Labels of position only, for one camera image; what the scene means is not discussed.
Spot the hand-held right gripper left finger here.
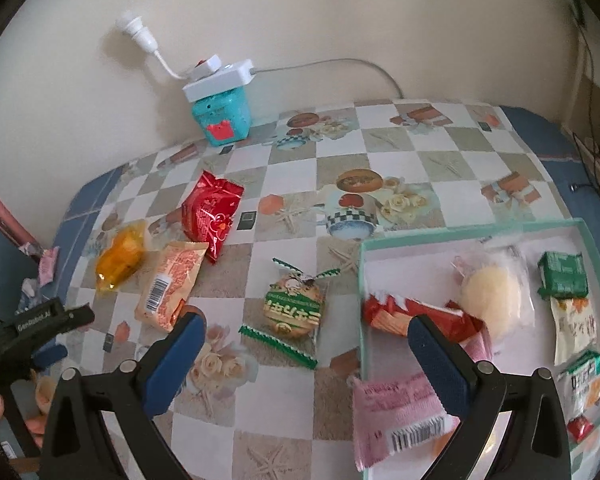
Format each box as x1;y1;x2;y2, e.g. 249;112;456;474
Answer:
39;310;207;480

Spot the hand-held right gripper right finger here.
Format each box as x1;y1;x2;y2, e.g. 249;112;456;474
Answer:
407;314;573;480

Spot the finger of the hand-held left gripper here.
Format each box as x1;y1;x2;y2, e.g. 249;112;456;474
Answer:
31;344;67;372
61;302;96;334

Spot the pink barcode snack packet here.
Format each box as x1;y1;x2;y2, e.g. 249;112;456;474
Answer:
352;372;462;472

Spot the red and white snack packet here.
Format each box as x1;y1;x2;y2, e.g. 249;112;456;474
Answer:
362;292;485;347

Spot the clear orange snack packet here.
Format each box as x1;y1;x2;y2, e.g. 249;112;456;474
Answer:
94;220;147;292

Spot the orange and white snack packet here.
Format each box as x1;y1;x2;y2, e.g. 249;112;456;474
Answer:
133;241;210;334

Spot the teal-rimmed white tray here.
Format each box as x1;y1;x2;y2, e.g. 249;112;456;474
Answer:
354;217;600;480

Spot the green-striped clear biscuit packet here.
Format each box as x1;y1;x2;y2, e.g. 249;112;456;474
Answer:
238;257;342;371

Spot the grey and green snack packet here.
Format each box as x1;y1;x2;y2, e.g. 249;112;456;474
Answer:
556;350;600;419

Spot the red heart-print snack packet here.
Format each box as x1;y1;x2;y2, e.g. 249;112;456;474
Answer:
181;170;245;265

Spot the small red candy packet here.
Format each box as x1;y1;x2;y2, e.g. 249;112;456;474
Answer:
567;402;597;444

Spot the small pink sachet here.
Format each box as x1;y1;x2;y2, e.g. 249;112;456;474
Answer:
37;246;61;287

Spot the clear packet with pale cake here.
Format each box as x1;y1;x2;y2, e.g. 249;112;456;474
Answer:
451;244;537;347

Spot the white orange-print snack packet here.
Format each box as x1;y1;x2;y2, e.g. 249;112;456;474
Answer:
550;296;599;367

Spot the teal box with red label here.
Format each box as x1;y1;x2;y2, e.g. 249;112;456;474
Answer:
191;87;254;147

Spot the white power strip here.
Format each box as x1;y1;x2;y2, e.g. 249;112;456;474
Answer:
182;59;257;104

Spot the white plug with red switch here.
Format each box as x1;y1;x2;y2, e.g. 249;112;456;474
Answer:
186;54;224;82

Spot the white plug cable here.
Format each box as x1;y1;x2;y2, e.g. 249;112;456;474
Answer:
115;9;190;82

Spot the black cable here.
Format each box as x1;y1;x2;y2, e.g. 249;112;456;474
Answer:
569;0;600;197

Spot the white power strip cable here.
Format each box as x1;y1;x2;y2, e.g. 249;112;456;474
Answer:
254;58;407;102

